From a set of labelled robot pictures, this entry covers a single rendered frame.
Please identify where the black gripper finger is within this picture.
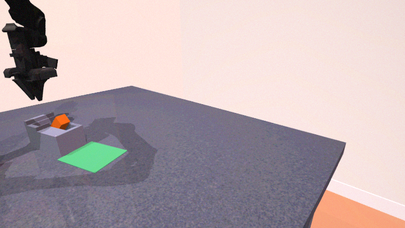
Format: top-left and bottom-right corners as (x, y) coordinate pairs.
(25, 78), (49, 101)
(12, 77), (35, 100)

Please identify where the orange l-shaped part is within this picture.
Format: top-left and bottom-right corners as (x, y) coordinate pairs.
(51, 114), (70, 130)

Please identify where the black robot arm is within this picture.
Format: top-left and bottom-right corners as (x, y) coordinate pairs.
(2, 0), (58, 69)

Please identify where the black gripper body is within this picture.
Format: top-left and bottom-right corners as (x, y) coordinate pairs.
(3, 48), (57, 81)

